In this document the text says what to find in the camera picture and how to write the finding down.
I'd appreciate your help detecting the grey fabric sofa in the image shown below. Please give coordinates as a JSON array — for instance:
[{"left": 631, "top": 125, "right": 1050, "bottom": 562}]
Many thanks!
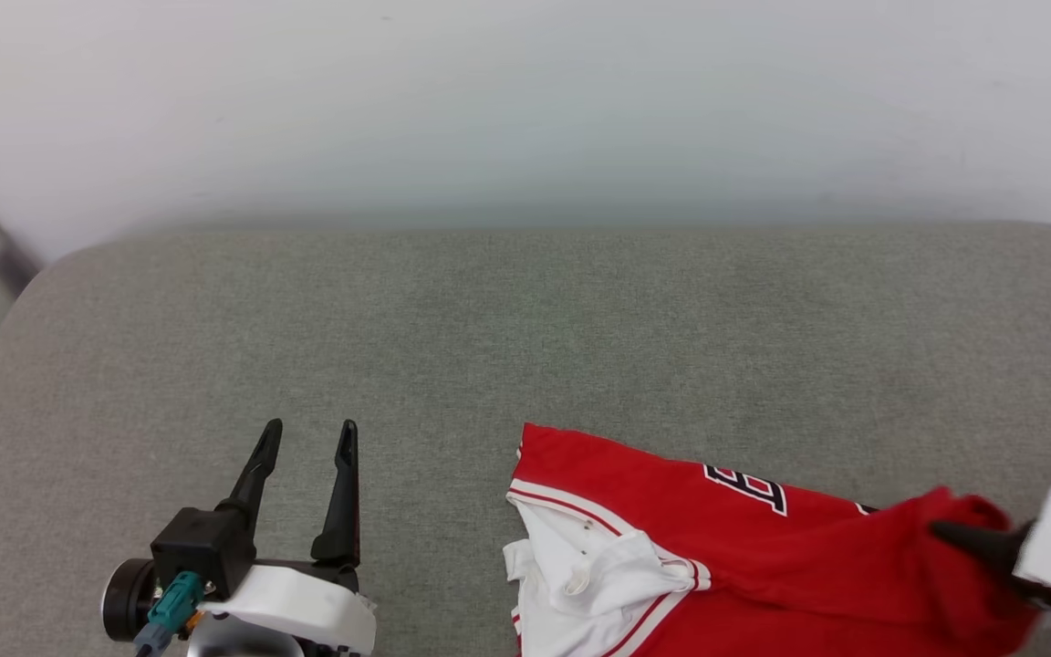
[{"left": 0, "top": 222, "right": 1051, "bottom": 657}]

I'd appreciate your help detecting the teal left camera connector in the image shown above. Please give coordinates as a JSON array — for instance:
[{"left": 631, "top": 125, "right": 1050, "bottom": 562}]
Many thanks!
[{"left": 132, "top": 571, "right": 208, "bottom": 657}]

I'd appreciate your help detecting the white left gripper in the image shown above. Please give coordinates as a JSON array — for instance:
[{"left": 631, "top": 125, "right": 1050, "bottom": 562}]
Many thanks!
[{"left": 197, "top": 419, "right": 379, "bottom": 655}]

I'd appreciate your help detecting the red and white basketball jersey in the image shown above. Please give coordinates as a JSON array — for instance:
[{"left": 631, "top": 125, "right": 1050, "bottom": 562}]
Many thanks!
[{"left": 503, "top": 422, "right": 1043, "bottom": 657}]

